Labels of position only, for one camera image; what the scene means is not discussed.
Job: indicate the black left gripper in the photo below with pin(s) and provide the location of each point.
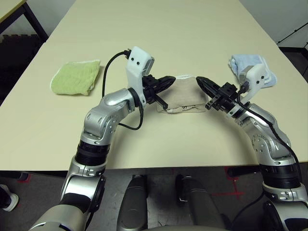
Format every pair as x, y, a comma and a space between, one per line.
149, 89

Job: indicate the white black sneaker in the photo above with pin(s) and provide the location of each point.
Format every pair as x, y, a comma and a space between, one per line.
7, 199

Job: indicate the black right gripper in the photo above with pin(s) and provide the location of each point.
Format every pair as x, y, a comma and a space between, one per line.
226, 97

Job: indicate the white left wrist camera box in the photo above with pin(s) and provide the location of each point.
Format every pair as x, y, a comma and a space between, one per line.
137, 65

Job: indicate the folded green towel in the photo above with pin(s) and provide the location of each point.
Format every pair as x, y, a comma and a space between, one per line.
74, 78

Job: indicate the black framed side table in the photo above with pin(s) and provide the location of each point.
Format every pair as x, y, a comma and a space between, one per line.
24, 14

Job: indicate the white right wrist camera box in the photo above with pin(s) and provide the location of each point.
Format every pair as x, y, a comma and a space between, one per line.
256, 77

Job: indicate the dark grey robot left leg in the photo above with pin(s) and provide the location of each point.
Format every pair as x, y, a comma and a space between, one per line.
132, 204

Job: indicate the dark grey robot right leg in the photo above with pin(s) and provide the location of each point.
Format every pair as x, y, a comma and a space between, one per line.
199, 207

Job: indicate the beige towel with white trim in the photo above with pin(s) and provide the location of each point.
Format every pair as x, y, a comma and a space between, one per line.
185, 93

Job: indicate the folded light blue towel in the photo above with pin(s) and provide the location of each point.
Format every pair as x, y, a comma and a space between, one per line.
238, 63

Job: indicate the black tripod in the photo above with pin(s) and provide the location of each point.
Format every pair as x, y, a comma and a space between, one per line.
293, 33

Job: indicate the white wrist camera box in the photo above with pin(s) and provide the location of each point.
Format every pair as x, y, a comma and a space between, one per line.
256, 77
137, 65

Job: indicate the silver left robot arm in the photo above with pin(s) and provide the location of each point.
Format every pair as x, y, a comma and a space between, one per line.
108, 113

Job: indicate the dark grey robot leg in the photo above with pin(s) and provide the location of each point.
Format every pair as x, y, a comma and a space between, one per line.
132, 204
199, 207

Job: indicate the black foam floor mat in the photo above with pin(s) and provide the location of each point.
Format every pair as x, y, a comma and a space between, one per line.
16, 62

